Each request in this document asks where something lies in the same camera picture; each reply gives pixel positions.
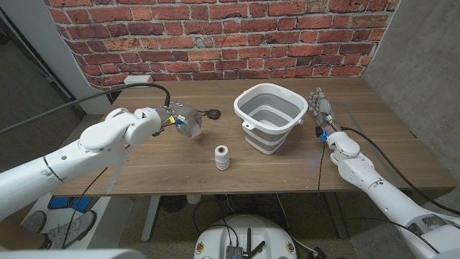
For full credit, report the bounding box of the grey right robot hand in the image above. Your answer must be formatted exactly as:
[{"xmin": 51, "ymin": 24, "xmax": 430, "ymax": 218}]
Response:
[{"xmin": 308, "ymin": 87, "xmax": 342, "ymax": 140}]

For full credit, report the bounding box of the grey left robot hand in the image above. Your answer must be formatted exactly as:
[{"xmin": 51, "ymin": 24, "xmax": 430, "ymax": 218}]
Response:
[{"xmin": 156, "ymin": 101, "xmax": 203, "ymax": 140}]

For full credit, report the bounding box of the white cube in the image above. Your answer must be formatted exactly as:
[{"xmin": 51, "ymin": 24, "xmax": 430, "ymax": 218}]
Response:
[{"xmin": 178, "ymin": 117, "xmax": 203, "ymax": 140}]

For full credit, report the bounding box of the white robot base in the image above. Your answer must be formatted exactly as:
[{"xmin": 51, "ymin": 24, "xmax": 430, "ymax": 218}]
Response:
[{"xmin": 193, "ymin": 214, "xmax": 298, "ymax": 259}]

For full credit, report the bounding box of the white power outlet box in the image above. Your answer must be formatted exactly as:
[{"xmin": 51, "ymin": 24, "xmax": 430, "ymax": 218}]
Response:
[{"xmin": 123, "ymin": 74, "xmax": 154, "ymax": 85}]

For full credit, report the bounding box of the white grey collapsible bucket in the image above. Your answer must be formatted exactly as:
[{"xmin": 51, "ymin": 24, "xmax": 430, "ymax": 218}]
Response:
[{"xmin": 233, "ymin": 83, "xmax": 309, "ymax": 155}]

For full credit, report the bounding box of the white thread spool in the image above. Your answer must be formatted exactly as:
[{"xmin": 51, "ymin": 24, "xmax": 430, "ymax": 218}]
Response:
[{"xmin": 214, "ymin": 145, "xmax": 231, "ymax": 171}]

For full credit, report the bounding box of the printed brick backdrop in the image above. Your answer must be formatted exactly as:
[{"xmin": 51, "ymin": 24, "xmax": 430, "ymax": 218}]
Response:
[{"xmin": 42, "ymin": 0, "xmax": 402, "ymax": 93}]

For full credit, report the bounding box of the round black floor object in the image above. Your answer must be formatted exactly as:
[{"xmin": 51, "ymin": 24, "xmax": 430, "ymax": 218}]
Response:
[{"xmin": 160, "ymin": 196, "xmax": 188, "ymax": 213}]

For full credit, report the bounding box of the grey table leg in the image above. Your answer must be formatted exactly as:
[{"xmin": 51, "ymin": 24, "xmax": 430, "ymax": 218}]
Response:
[{"xmin": 323, "ymin": 192, "xmax": 349, "ymax": 240}]

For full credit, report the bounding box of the white table leg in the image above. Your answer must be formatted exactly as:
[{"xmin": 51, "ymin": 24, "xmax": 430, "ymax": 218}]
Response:
[{"xmin": 142, "ymin": 196, "xmax": 162, "ymax": 241}]

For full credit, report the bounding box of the blue floor item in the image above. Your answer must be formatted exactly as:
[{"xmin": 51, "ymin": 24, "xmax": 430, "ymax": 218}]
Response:
[{"xmin": 47, "ymin": 196, "xmax": 96, "ymax": 212}]

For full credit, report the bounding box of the black electronics module with antennas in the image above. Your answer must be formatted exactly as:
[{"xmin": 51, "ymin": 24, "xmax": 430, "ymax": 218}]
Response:
[{"xmin": 225, "ymin": 228, "xmax": 267, "ymax": 259}]

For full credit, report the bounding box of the grey sneaker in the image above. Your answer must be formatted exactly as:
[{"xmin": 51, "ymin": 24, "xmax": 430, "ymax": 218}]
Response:
[
  {"xmin": 22, "ymin": 211, "xmax": 47, "ymax": 233},
  {"xmin": 45, "ymin": 210, "xmax": 97, "ymax": 249}
]

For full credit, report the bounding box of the white robot chest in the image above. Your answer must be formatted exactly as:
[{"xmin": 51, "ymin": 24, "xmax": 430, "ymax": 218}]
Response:
[{"xmin": 0, "ymin": 247, "xmax": 144, "ymax": 259}]

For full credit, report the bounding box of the black coiled power cable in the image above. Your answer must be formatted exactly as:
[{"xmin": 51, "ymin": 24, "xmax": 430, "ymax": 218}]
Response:
[{"xmin": 199, "ymin": 108, "xmax": 221, "ymax": 121}]

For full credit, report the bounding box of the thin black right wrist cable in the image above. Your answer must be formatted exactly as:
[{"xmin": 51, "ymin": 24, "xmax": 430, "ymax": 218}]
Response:
[{"xmin": 317, "ymin": 142, "xmax": 326, "ymax": 194}]

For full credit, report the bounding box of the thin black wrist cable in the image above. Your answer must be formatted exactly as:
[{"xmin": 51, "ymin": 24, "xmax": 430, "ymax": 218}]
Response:
[
  {"xmin": 60, "ymin": 124, "xmax": 180, "ymax": 250},
  {"xmin": 317, "ymin": 142, "xmax": 326, "ymax": 194}
]

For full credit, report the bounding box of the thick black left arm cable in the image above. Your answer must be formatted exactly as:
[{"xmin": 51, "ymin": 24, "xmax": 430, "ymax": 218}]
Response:
[{"xmin": 0, "ymin": 83, "xmax": 172, "ymax": 136}]

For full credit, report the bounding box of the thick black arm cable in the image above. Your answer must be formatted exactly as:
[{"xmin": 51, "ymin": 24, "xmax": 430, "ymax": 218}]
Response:
[
  {"xmin": 0, "ymin": 83, "xmax": 172, "ymax": 136},
  {"xmin": 340, "ymin": 125, "xmax": 460, "ymax": 217}
]

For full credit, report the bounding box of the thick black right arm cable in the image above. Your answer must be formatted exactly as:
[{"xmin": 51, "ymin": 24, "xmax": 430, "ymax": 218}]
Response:
[{"xmin": 340, "ymin": 125, "xmax": 460, "ymax": 217}]

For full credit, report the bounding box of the black floor cable loop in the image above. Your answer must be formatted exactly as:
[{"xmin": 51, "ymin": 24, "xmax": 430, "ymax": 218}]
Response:
[{"xmin": 193, "ymin": 199, "xmax": 240, "ymax": 245}]

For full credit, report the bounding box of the thin black left wrist cable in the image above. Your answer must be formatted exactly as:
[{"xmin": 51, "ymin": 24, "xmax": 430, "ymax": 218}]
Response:
[{"xmin": 60, "ymin": 124, "xmax": 180, "ymax": 250}]

